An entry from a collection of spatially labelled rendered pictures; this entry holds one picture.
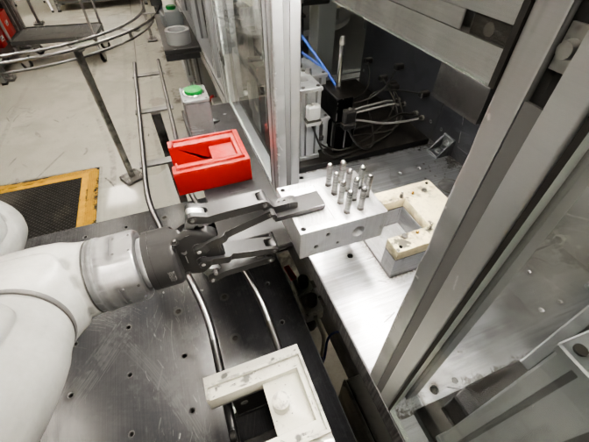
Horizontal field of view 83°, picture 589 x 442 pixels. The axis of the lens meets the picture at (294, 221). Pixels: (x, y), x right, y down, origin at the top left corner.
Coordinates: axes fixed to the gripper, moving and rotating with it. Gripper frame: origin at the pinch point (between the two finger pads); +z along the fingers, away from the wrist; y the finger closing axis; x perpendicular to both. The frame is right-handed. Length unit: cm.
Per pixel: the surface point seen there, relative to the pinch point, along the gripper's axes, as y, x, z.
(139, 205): -103, 139, -51
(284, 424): -16.6, -19.1, -9.5
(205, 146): -8.3, 36.1, -8.6
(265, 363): -14.6, -11.5, -9.7
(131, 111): -103, 265, -53
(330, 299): -12.6, -6.5, 2.7
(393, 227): -12.3, 2.9, 19.7
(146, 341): -34.8, 9.6, -31.3
